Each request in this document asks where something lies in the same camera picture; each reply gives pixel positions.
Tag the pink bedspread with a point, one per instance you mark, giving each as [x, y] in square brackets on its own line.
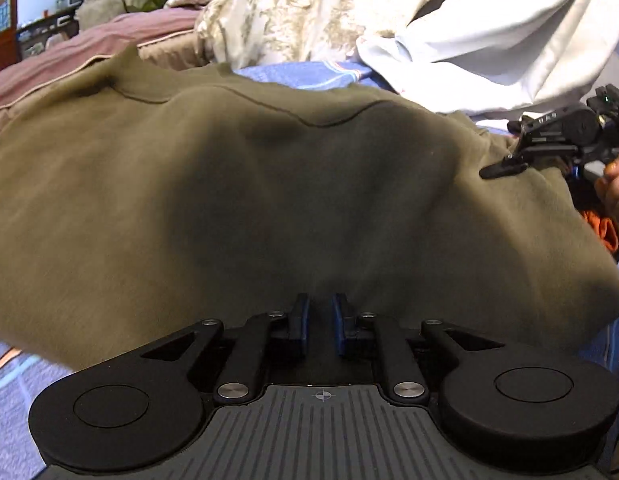
[64, 55]

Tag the beige cushion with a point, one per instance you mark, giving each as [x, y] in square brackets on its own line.
[101, 12]

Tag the white cloth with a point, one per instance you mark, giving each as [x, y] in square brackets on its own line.
[514, 35]

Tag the orange cloth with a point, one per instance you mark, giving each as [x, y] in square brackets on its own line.
[602, 232]

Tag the blue plaid bed sheet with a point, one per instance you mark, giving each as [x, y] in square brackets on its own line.
[19, 410]

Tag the dark low cabinet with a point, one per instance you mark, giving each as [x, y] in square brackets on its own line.
[44, 35]

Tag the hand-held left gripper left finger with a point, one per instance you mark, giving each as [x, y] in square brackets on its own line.
[300, 325]

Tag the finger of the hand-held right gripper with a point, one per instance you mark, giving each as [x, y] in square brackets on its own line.
[504, 167]

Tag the olive green hoodie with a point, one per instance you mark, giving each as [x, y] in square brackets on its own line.
[239, 185]

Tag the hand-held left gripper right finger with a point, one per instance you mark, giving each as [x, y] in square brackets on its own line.
[339, 325]

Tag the beige patterned duvet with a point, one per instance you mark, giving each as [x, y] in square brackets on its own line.
[289, 5]

